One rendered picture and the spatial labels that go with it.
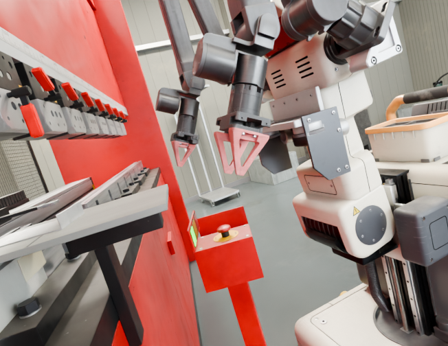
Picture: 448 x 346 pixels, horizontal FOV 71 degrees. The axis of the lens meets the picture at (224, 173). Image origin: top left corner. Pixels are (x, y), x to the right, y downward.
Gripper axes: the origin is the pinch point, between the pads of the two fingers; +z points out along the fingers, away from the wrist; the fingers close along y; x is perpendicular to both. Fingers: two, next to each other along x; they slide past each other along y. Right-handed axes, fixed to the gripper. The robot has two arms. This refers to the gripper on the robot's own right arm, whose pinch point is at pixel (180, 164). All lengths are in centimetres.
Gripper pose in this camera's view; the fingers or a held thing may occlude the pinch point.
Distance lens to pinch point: 96.8
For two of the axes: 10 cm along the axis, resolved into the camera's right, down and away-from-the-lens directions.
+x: 9.2, 1.5, 3.6
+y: 3.5, 0.5, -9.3
